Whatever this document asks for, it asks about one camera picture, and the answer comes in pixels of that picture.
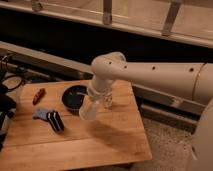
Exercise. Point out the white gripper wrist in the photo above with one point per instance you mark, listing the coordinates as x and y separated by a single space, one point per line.
98 88

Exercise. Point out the white ceramic cup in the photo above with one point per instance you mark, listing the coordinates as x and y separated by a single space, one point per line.
89 109

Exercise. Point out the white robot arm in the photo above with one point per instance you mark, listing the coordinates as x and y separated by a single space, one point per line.
191 81

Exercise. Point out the speckled clear bottle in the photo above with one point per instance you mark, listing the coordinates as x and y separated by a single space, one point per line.
108 100

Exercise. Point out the dark blue bowl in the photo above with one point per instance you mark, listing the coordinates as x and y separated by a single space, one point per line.
73 97

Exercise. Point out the small red brown object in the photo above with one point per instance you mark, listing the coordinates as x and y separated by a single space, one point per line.
38 96

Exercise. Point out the wooden cutting board table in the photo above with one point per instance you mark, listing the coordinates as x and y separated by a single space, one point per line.
116 136

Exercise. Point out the black equipment at left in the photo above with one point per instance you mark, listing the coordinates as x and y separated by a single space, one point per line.
7 106

